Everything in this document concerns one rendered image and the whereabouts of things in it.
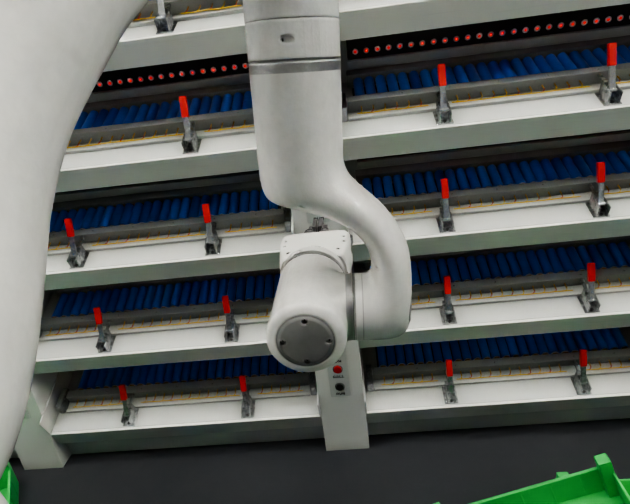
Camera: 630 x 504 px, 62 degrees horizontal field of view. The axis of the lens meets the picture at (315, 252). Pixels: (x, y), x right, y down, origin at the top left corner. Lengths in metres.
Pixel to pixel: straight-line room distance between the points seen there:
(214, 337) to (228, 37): 0.57
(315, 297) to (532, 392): 0.75
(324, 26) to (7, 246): 0.34
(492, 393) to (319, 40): 0.87
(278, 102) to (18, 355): 0.33
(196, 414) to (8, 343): 0.99
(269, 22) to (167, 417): 0.94
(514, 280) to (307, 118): 0.71
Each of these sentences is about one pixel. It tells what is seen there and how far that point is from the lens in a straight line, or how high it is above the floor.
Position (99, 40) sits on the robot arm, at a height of 0.85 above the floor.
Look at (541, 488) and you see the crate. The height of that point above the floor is 0.10.
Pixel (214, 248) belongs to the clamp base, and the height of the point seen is 0.50.
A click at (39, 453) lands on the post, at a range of 1.41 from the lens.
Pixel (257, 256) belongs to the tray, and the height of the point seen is 0.47.
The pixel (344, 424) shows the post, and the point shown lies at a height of 0.07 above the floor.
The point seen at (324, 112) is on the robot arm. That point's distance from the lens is 0.51.
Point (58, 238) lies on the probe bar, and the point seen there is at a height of 0.53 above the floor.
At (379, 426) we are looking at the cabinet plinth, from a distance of 1.23.
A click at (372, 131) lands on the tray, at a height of 0.68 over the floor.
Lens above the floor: 0.84
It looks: 23 degrees down
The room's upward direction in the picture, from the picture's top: 8 degrees counter-clockwise
